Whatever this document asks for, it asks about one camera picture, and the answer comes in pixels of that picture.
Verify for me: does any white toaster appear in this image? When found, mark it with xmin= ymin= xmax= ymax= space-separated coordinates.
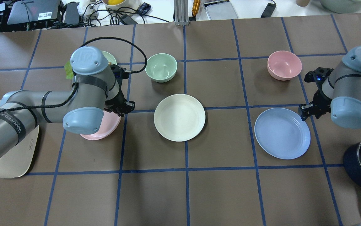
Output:
xmin=0 ymin=105 xmax=40 ymax=179

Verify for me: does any pink plate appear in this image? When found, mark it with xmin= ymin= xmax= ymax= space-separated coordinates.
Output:
xmin=80 ymin=111 xmax=121 ymax=141

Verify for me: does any pink bowl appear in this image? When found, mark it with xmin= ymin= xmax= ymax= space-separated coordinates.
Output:
xmin=267 ymin=51 xmax=303 ymax=81

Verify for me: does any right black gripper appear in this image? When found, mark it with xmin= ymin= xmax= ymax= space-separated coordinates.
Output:
xmin=298 ymin=67 xmax=334 ymax=121

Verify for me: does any green plate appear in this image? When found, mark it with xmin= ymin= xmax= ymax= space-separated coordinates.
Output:
xmin=101 ymin=51 xmax=116 ymax=65

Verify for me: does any lettuce leaf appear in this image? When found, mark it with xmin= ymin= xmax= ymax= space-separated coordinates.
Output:
xmin=64 ymin=61 xmax=74 ymax=80

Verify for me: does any bowl with toy fruit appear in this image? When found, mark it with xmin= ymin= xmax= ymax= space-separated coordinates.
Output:
xmin=102 ymin=0 xmax=142 ymax=10

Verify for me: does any blue plate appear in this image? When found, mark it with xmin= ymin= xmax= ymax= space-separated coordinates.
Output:
xmin=255 ymin=108 xmax=311 ymax=160

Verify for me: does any black power adapter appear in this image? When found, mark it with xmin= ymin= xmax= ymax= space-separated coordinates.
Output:
xmin=261 ymin=3 xmax=277 ymax=18

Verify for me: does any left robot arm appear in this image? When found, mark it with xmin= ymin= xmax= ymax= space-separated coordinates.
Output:
xmin=0 ymin=46 xmax=135 ymax=158

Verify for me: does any green bowl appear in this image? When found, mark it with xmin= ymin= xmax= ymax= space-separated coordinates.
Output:
xmin=145 ymin=53 xmax=178 ymax=83

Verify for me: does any cream white plate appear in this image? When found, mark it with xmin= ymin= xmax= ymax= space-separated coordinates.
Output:
xmin=154 ymin=94 xmax=206 ymax=142

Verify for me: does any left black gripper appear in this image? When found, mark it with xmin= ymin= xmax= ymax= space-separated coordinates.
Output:
xmin=105 ymin=65 xmax=136 ymax=117

